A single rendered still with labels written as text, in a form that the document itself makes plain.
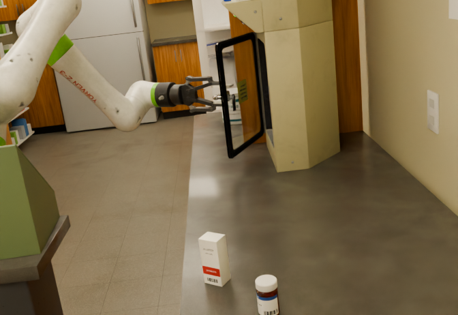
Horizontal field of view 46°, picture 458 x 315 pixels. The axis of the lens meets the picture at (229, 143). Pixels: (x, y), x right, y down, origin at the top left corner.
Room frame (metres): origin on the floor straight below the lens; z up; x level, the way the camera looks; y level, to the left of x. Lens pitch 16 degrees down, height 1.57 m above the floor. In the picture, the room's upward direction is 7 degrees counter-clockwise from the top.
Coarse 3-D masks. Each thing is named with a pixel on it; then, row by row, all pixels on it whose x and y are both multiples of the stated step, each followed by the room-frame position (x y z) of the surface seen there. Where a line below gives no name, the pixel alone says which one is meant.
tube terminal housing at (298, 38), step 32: (288, 0) 1.71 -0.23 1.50; (320, 0) 1.81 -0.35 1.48; (288, 32) 1.71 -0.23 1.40; (320, 32) 1.80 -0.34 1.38; (288, 64) 1.71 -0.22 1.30; (320, 64) 1.79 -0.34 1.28; (288, 96) 1.71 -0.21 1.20; (320, 96) 1.78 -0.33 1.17; (288, 128) 1.71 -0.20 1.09; (320, 128) 1.77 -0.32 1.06; (288, 160) 1.71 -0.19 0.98; (320, 160) 1.76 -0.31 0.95
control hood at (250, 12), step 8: (248, 0) 1.77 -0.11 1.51; (256, 0) 1.71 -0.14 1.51; (232, 8) 1.71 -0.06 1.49; (240, 8) 1.71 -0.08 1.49; (248, 8) 1.71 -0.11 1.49; (256, 8) 1.71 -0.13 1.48; (240, 16) 1.71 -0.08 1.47; (248, 16) 1.71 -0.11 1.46; (256, 16) 1.71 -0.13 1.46; (248, 24) 1.71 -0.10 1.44; (256, 24) 1.71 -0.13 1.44; (256, 32) 1.71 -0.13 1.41
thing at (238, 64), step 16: (224, 48) 1.80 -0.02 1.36; (240, 48) 1.90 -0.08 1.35; (224, 64) 1.79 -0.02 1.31; (240, 64) 1.89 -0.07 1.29; (240, 80) 1.88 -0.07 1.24; (240, 96) 1.87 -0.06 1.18; (256, 96) 1.99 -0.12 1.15; (224, 112) 1.75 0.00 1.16; (240, 112) 1.85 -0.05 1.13; (256, 112) 1.97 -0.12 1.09; (224, 128) 1.76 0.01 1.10; (240, 128) 1.84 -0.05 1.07; (256, 128) 1.96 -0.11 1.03; (240, 144) 1.83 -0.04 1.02
